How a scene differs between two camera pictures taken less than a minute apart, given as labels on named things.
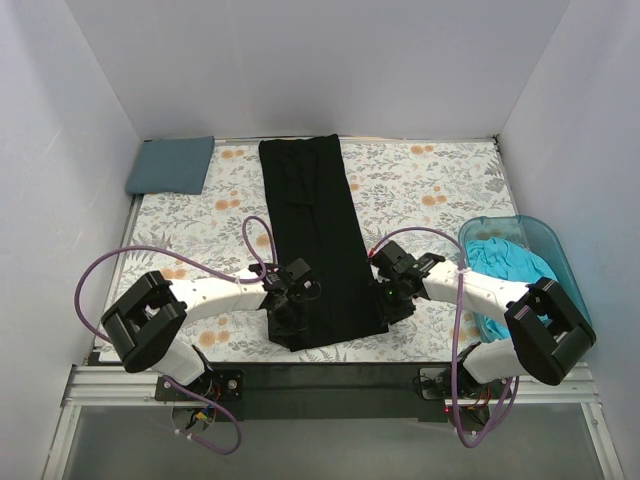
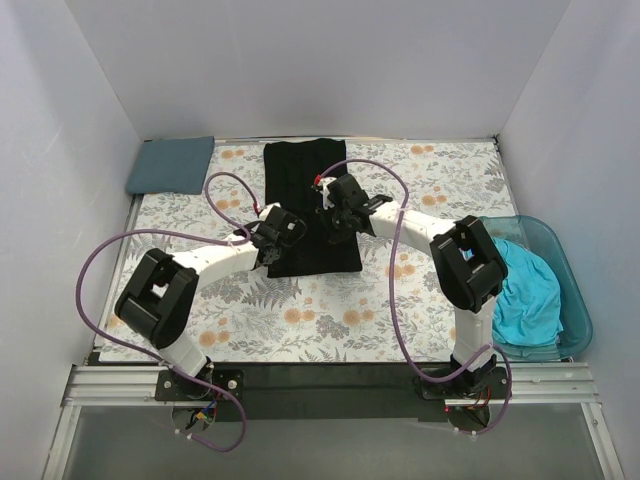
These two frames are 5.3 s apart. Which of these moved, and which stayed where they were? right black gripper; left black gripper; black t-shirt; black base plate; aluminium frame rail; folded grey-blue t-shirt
Moved: right black gripper; black t-shirt; left black gripper
Stayed: folded grey-blue t-shirt; black base plate; aluminium frame rail
